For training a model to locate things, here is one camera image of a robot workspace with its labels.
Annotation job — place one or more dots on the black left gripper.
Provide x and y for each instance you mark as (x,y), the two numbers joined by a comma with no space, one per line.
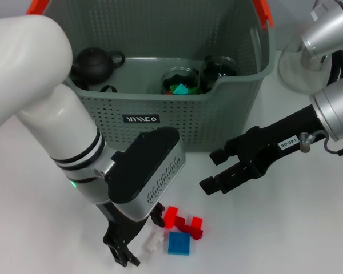
(123,228)

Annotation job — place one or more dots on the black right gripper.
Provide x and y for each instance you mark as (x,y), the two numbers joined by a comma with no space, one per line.
(274,140)

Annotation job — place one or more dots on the green toy brick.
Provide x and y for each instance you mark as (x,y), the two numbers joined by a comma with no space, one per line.
(193,90)
(168,85)

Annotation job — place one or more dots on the teal toy brick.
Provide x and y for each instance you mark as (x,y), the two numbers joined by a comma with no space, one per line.
(180,89)

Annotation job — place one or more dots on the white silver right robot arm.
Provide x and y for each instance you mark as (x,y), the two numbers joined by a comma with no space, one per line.
(337,108)

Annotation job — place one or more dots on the grey perforated storage basket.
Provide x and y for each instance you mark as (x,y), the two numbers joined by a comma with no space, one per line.
(203,120)

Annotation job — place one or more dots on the small black clay teacup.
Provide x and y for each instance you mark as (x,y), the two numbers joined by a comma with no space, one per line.
(80,84)

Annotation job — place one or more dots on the white toy brick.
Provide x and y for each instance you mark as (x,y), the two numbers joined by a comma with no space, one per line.
(153,239)

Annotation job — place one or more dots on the blue flat toy brick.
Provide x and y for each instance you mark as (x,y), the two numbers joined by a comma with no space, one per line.
(178,242)

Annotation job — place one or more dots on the dark red toy brick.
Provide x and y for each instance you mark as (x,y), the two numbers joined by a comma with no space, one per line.
(197,227)
(183,225)

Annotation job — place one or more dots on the glass teapot with black lid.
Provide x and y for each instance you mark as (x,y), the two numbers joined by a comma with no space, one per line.
(291,71)

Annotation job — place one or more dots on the black clay teapot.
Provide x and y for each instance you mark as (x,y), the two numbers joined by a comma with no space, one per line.
(94,64)

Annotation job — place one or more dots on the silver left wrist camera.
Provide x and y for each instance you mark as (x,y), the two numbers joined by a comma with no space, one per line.
(148,171)

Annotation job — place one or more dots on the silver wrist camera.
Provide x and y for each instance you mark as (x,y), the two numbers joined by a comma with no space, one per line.
(328,25)
(148,171)

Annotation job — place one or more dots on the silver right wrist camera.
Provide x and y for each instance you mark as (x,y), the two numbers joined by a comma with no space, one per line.
(328,25)

